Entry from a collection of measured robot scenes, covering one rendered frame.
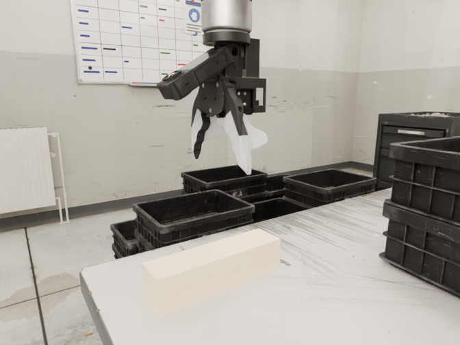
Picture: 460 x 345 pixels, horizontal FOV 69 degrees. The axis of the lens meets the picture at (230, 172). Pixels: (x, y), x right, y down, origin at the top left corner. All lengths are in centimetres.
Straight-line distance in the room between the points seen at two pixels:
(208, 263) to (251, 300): 9
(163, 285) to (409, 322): 35
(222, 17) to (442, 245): 49
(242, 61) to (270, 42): 340
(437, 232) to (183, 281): 41
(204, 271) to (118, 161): 264
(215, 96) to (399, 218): 39
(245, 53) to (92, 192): 270
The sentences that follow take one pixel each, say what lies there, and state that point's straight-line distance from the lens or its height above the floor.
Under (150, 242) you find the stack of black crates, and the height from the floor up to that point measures 49.
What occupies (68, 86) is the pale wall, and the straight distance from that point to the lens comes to 301.
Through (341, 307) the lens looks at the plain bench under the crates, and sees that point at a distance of 57.
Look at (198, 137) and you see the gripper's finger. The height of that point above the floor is 94.
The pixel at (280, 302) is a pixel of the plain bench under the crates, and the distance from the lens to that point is 57.
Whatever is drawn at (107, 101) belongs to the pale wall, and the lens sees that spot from 307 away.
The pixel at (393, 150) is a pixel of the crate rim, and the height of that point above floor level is 92.
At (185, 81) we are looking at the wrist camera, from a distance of 46.
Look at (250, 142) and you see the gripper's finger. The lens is 48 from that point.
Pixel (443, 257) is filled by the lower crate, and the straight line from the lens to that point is 65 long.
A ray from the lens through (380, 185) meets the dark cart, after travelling 245.
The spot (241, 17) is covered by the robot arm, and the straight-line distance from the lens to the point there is 51.
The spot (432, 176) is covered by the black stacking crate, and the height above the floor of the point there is 89.
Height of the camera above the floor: 101
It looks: 13 degrees down
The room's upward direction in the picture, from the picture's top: straight up
